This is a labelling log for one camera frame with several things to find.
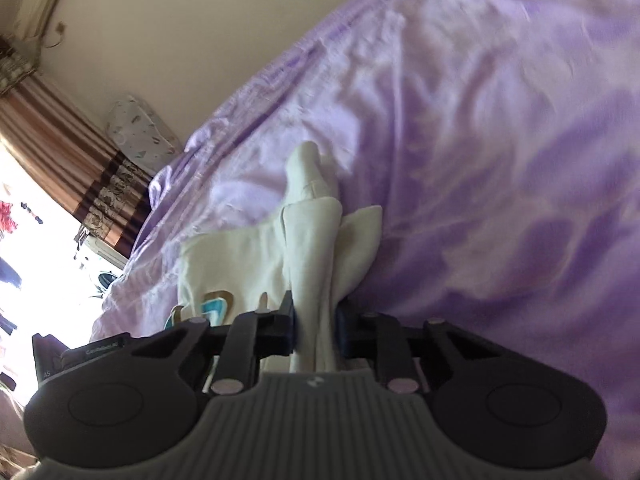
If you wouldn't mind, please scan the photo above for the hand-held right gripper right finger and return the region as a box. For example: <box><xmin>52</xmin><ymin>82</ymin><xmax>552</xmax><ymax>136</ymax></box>
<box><xmin>336</xmin><ymin>302</ymin><xmax>506</xmax><ymax>395</ymax></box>

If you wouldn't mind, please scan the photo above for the brown striped curtain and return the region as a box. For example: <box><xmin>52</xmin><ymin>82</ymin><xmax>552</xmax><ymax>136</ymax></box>
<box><xmin>0</xmin><ymin>35</ymin><xmax>153</xmax><ymax>261</ymax></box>

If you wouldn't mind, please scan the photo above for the patterned white pillow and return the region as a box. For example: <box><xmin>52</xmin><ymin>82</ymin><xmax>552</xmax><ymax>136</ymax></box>
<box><xmin>104</xmin><ymin>94</ymin><xmax>183</xmax><ymax>176</ymax></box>

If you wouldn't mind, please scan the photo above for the white appliance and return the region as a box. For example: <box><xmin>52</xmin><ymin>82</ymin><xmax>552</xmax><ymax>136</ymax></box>
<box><xmin>82</xmin><ymin>232</ymin><xmax>128</xmax><ymax>293</ymax></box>

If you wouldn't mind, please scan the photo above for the white garment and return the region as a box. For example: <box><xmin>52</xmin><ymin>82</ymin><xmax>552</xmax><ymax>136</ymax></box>
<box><xmin>175</xmin><ymin>141</ymin><xmax>384</xmax><ymax>376</ymax></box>

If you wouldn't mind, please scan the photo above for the purple bed sheet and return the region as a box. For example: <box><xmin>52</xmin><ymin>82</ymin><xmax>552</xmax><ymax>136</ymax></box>
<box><xmin>90</xmin><ymin>0</ymin><xmax>640</xmax><ymax>411</ymax></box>

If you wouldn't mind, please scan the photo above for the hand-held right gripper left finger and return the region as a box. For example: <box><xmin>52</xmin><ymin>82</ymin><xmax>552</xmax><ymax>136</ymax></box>
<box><xmin>131</xmin><ymin>290</ymin><xmax>299</xmax><ymax>396</ymax></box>

